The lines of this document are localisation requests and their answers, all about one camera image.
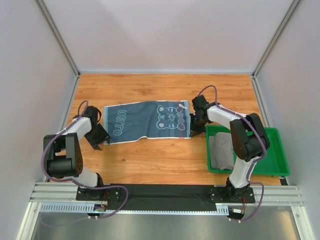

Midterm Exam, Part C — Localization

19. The green plastic tray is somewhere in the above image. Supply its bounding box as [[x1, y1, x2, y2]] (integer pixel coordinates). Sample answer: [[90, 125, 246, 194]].
[[205, 125, 290, 177]]

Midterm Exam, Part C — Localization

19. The aluminium frame post left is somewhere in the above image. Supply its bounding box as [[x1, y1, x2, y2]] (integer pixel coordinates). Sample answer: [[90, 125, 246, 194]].
[[34, 0, 81, 77]]

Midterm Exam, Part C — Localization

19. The aluminium frame post right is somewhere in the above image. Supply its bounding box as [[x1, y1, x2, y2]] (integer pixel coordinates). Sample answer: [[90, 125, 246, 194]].
[[251, 0, 302, 79]]

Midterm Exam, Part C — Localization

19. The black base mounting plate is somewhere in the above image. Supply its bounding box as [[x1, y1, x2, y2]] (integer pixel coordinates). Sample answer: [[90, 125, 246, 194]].
[[76, 184, 255, 212]]

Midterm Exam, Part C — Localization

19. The blue patterned towel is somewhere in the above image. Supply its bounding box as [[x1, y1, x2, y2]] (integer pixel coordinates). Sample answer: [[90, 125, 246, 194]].
[[103, 100, 191, 145]]

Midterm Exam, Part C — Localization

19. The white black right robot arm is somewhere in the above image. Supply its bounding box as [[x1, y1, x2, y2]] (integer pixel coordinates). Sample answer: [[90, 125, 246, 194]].
[[190, 95, 270, 203]]

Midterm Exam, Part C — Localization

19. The grey terry towel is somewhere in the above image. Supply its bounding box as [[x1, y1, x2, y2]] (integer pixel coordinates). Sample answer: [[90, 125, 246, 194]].
[[208, 132, 235, 171]]

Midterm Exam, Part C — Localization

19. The aluminium front rail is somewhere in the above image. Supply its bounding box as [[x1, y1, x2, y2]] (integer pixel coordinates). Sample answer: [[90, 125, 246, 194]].
[[30, 182, 304, 216]]

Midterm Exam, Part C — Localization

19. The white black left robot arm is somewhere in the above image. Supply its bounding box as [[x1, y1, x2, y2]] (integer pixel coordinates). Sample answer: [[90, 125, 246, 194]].
[[41, 106, 111, 190]]

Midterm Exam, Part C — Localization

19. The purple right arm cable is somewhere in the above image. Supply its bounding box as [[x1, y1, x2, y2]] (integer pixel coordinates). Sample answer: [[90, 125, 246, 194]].
[[197, 85, 267, 224]]

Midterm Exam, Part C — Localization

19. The aluminium frame post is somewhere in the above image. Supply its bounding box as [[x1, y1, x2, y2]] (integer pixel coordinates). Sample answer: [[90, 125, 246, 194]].
[[34, 0, 81, 77], [251, 0, 302, 79]]

